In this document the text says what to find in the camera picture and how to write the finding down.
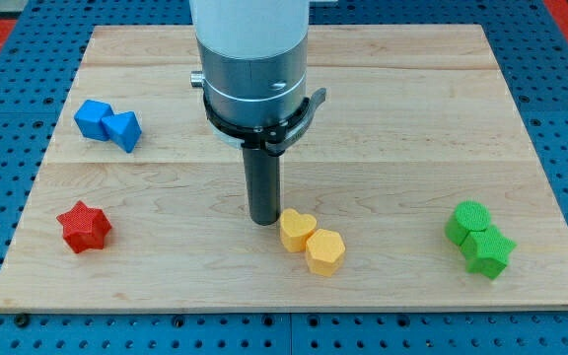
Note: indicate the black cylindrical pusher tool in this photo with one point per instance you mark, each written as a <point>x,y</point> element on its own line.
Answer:
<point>262,173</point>

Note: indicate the blue triangular block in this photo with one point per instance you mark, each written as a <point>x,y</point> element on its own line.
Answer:
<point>123,129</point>

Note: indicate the yellow heart block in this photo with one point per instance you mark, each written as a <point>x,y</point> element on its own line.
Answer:
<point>295,229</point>

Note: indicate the yellow hexagon block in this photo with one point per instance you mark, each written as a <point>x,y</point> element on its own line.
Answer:
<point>325,250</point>

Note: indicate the green cylinder block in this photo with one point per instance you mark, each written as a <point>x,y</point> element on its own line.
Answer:
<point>468,216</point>

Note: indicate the red star block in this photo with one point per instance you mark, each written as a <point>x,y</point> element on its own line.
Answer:
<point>84,227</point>

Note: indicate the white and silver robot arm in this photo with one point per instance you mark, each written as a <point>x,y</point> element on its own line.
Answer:
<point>254,58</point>

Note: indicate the wooden board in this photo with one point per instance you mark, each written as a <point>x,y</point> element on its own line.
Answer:
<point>418,118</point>

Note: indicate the green star block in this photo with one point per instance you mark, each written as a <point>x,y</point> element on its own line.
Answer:
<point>487,252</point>

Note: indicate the blue cube block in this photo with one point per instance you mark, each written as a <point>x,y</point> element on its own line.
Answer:
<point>89,119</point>

